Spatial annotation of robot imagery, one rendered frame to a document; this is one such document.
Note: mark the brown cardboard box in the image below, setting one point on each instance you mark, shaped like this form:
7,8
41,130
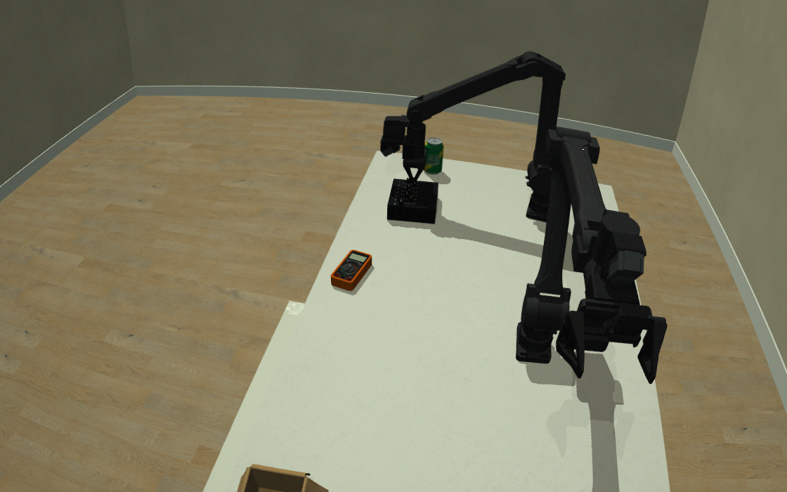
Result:
259,478

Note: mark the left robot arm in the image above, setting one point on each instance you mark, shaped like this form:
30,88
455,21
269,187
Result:
619,251

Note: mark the green and yellow drink can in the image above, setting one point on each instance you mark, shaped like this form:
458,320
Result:
434,155

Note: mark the orange digital multimeter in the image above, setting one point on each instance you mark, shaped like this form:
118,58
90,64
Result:
351,270

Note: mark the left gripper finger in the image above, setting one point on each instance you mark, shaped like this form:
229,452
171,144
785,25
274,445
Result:
653,341
573,332

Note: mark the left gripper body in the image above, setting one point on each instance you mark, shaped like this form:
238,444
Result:
615,322

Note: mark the black lighting desk fader panel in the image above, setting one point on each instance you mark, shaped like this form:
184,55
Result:
420,208

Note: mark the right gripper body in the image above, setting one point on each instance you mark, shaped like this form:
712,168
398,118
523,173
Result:
419,157

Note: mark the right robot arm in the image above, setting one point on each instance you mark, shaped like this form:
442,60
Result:
539,172

